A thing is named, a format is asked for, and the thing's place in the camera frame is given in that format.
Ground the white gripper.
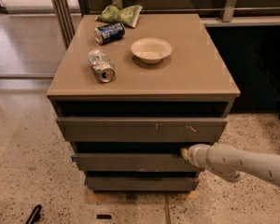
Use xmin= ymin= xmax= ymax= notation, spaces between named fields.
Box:
xmin=180 ymin=144 xmax=210 ymax=168

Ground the grey drawer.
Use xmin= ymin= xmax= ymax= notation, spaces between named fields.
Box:
xmin=57 ymin=117 xmax=227 ymax=143
xmin=86 ymin=177 xmax=199 ymax=191
xmin=72 ymin=153 xmax=203 ymax=172

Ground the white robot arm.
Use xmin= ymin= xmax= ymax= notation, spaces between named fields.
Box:
xmin=181 ymin=144 xmax=280 ymax=188

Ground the grey drawer cabinet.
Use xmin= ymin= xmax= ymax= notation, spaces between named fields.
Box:
xmin=48 ymin=14 xmax=240 ymax=183

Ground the grey bottom drawer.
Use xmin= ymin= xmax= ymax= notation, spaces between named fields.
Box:
xmin=86 ymin=177 xmax=199 ymax=191

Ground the grey top drawer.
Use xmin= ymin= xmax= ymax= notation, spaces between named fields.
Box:
xmin=57 ymin=117 xmax=227 ymax=143

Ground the white paper bowl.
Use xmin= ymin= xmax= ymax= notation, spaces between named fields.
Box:
xmin=131 ymin=37 xmax=172 ymax=63

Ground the silver crushed soda can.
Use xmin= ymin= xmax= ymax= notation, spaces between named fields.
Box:
xmin=88 ymin=49 xmax=116 ymax=83

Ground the blue soda can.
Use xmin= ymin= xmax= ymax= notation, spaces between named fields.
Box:
xmin=94 ymin=23 xmax=125 ymax=45

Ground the green chip bag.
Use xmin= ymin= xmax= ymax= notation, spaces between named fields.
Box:
xmin=96 ymin=5 xmax=143 ymax=28

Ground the black object on floor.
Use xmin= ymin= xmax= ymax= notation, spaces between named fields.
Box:
xmin=25 ymin=204 xmax=42 ymax=224

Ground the grey metal frame post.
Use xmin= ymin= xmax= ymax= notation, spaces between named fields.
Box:
xmin=51 ymin=0 xmax=75 ymax=49

